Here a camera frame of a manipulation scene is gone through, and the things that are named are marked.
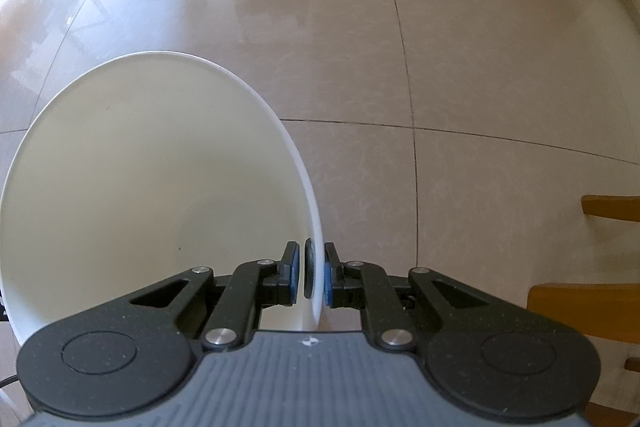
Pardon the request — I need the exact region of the wooden chair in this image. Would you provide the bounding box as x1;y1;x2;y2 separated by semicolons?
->
526;194;640;427

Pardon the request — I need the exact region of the white plastic bucket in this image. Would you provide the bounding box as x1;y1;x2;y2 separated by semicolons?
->
1;52;323;341

